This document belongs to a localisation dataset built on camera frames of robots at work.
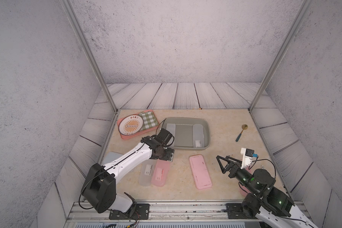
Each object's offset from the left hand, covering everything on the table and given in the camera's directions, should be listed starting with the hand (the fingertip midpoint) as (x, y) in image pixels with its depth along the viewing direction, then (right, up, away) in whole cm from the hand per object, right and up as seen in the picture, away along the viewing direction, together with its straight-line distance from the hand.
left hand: (169, 156), depth 83 cm
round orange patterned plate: (-31, +18, +28) cm, 45 cm away
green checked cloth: (-17, +21, +31) cm, 41 cm away
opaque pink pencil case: (+18, -10, +1) cm, 21 cm away
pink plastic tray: (-21, +29, +40) cm, 54 cm away
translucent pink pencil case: (-5, -7, -6) cm, 10 cm away
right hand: (+25, +3, -15) cm, 30 cm away
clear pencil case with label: (-14, -10, +3) cm, 17 cm away
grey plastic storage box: (+14, +11, +22) cm, 29 cm away
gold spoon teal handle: (+55, +16, +25) cm, 62 cm away
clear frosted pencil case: (0, +15, +26) cm, 30 cm away
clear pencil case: (+19, +9, +19) cm, 29 cm away
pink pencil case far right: (+32, -9, -22) cm, 40 cm away
